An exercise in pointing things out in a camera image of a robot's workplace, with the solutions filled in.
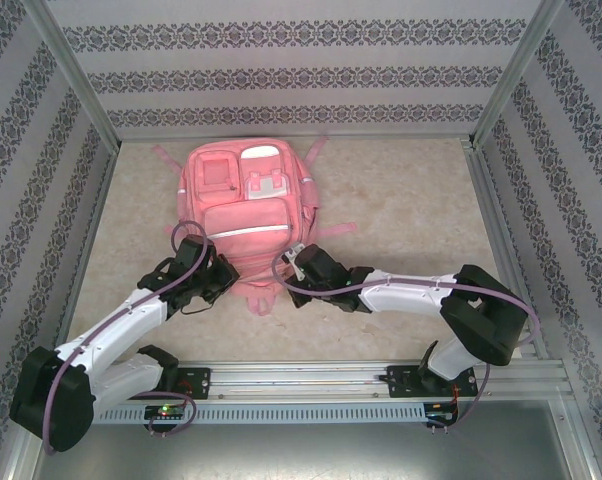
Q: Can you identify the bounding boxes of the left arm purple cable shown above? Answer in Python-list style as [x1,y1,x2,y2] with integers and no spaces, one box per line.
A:
[43,221,218,457]

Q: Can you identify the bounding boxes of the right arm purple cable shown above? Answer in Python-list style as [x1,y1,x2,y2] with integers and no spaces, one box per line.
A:
[270,249,542,436]

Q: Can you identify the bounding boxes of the grey slotted cable duct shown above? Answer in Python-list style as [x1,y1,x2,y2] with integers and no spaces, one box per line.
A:
[93,402,428,426]

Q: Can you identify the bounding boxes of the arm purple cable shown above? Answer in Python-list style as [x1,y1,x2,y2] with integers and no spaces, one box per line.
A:
[43,221,218,457]
[270,249,542,436]

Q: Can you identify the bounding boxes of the grey metal panel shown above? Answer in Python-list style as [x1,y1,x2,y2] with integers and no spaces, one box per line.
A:
[28,422,600,480]

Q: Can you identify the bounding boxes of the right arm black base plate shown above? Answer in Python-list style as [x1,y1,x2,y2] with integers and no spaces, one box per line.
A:
[385,363,478,400]

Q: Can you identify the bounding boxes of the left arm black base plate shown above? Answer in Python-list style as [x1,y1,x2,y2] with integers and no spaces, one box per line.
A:
[173,367,213,401]

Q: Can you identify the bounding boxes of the left gripper thin black cable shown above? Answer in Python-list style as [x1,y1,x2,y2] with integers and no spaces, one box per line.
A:
[179,292,218,317]

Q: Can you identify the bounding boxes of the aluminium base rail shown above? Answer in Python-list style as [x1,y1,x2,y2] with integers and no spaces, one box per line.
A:
[29,360,570,401]

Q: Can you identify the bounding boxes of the pink school backpack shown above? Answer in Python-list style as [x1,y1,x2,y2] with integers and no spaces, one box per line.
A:
[150,135,358,317]

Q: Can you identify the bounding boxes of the aluminium frame post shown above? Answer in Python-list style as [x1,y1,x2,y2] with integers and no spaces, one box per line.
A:
[468,0,567,149]
[20,0,122,154]

